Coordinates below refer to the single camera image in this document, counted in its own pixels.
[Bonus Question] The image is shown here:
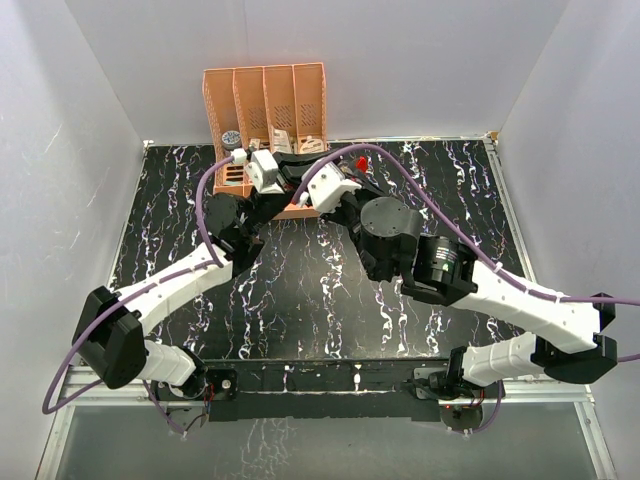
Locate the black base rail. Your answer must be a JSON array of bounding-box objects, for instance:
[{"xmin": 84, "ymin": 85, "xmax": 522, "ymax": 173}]
[{"xmin": 149, "ymin": 357, "xmax": 501, "ymax": 425}]

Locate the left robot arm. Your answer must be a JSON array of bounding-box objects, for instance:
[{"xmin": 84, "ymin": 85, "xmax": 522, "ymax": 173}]
[{"xmin": 70, "ymin": 148, "xmax": 354, "ymax": 399}]

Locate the grey round tin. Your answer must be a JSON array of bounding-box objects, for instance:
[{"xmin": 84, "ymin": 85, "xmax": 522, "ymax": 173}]
[{"xmin": 221, "ymin": 130, "xmax": 242, "ymax": 157}]

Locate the oval white blister pack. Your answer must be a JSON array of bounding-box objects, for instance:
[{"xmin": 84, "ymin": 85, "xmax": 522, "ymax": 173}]
[{"xmin": 298, "ymin": 136, "xmax": 326, "ymax": 154}]

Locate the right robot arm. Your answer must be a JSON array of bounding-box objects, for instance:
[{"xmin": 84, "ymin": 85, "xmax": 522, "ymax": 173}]
[{"xmin": 309, "ymin": 164, "xmax": 618, "ymax": 398}]

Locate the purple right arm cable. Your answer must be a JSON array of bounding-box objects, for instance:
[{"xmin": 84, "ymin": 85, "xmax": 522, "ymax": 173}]
[{"xmin": 292, "ymin": 143, "xmax": 640, "ymax": 435}]

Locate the white product packet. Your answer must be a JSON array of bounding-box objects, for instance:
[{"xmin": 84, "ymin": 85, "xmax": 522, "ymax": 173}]
[{"xmin": 270, "ymin": 128, "xmax": 294, "ymax": 154}]

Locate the orange plastic desk organizer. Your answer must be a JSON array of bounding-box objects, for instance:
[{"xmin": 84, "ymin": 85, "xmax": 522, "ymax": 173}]
[{"xmin": 202, "ymin": 62, "xmax": 334, "ymax": 221}]

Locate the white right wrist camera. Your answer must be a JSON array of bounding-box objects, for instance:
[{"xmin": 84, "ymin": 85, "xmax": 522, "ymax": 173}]
[{"xmin": 295, "ymin": 163, "xmax": 361, "ymax": 214}]

